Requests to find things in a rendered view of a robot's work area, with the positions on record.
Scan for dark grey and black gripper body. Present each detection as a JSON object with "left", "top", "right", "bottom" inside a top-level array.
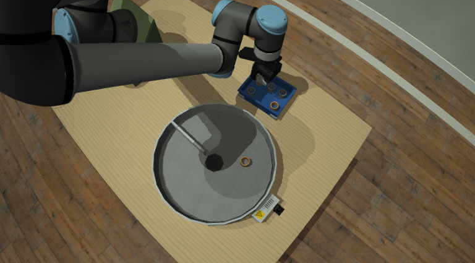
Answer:
[{"left": 252, "top": 56, "right": 282, "bottom": 84}]

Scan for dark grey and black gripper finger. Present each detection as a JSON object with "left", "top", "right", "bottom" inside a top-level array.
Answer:
[{"left": 250, "top": 68, "right": 267, "bottom": 86}]

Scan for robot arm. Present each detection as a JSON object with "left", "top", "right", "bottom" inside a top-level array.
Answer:
[{"left": 0, "top": 0, "right": 288, "bottom": 106}]

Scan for blue crate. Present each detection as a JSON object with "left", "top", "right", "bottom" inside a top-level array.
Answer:
[{"left": 239, "top": 76, "right": 297, "bottom": 120}]

